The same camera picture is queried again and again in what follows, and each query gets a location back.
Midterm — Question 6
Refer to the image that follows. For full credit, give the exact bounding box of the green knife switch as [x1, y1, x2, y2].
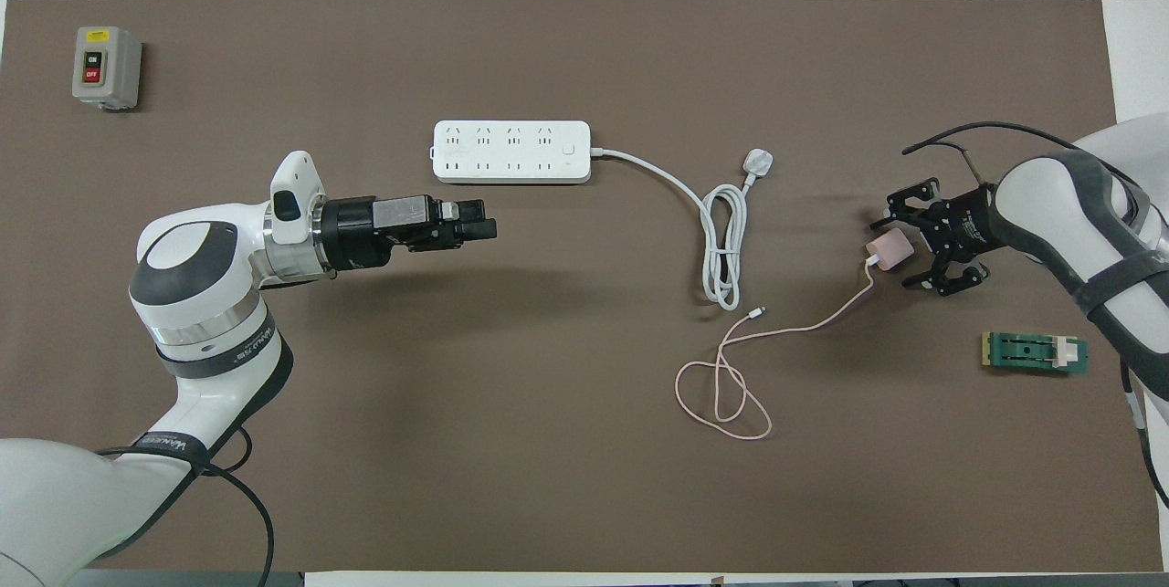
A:
[982, 331, 1090, 378]

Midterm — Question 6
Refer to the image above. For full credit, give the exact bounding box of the pink charger adapter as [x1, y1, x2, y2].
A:
[866, 228, 914, 271]

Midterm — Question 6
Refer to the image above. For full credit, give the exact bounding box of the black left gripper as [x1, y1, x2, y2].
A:
[315, 194, 499, 273]

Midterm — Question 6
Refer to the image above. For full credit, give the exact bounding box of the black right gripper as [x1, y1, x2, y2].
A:
[869, 178, 998, 298]

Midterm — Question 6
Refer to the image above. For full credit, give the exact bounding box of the white power strip cord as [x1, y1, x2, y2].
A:
[589, 147, 777, 312]

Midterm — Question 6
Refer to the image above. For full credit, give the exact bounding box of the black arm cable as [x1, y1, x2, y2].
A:
[91, 427, 275, 587]
[902, 121, 1169, 515]

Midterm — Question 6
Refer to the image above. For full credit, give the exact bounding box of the grey on-off switch box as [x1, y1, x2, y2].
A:
[71, 26, 143, 110]

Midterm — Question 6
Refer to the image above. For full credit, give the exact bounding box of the brown table mat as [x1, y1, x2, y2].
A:
[0, 0, 1163, 574]

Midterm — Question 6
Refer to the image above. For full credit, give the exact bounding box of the pink charging cable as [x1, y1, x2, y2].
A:
[674, 258, 882, 442]

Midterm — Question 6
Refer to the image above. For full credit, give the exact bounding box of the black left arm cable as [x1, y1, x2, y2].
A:
[91, 427, 275, 587]

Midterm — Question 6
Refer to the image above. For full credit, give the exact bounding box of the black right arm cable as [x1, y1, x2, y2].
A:
[902, 121, 1169, 515]

